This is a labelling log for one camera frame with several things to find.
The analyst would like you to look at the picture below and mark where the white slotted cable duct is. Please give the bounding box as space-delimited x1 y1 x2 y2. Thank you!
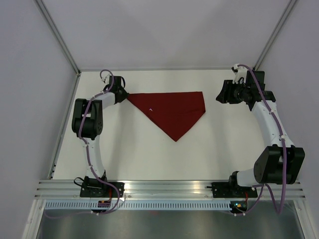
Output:
45 200 231 211

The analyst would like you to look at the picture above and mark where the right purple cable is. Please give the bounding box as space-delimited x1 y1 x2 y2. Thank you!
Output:
238 64 287 215

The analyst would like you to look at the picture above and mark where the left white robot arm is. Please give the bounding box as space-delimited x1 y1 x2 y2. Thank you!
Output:
71 75 129 197

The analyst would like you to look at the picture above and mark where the aluminium frame post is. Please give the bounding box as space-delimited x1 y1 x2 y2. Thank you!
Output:
253 0 299 70
34 0 81 76

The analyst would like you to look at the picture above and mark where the dark red cloth napkin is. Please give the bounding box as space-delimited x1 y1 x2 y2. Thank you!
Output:
128 92 206 142

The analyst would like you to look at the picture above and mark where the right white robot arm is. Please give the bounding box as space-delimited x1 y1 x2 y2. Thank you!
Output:
216 66 305 197

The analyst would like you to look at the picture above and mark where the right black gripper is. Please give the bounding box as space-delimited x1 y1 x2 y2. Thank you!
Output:
215 80 250 104

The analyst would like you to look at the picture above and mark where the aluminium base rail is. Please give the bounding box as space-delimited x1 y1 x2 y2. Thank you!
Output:
34 180 307 200

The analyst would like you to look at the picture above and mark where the right aluminium frame post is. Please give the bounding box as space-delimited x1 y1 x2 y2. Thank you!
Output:
253 0 299 70

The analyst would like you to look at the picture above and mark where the left aluminium frame post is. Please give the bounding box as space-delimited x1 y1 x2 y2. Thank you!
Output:
34 0 81 76

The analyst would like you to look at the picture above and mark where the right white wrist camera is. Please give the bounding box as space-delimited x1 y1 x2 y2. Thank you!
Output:
231 64 247 84

